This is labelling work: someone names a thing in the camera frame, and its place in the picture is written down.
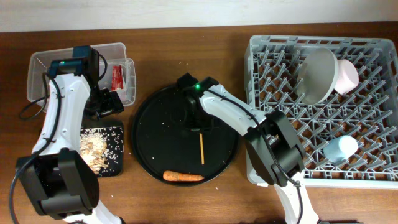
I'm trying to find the wooden chopstick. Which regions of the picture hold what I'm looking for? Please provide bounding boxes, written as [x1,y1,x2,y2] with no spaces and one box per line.
[199,133,205,165]

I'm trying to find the red snack wrapper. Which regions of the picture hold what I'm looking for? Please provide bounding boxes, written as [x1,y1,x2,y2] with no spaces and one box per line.
[111,65,124,91]

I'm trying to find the round black serving tray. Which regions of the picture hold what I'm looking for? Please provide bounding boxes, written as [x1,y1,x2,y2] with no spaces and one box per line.
[131,85,240,183]

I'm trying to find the food scraps and rice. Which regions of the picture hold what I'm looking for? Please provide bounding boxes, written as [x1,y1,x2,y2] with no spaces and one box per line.
[79,127,124,175]

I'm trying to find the orange carrot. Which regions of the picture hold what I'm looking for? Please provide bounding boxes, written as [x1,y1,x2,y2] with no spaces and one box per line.
[163,170,204,182]

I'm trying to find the grey plate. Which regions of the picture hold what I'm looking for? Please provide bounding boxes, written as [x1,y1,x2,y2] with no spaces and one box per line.
[297,48,338,105]

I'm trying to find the light blue cup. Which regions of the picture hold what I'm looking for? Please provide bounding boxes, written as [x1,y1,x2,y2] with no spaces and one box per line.
[323,135,358,163]

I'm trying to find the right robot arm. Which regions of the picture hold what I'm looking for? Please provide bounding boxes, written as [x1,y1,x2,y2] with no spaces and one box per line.
[177,73,320,223]

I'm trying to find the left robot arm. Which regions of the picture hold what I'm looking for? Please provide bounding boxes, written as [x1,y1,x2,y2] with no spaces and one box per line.
[9,45,124,223]

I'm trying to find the grey dishwasher rack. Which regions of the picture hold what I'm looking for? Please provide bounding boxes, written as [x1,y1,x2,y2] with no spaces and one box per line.
[244,35,397,189]

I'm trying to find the clear plastic bin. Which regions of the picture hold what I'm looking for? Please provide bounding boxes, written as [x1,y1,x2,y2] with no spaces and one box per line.
[27,42,136,107]

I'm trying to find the black rectangular tray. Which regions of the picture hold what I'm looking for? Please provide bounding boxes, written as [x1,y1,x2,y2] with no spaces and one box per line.
[79,120,125,177]

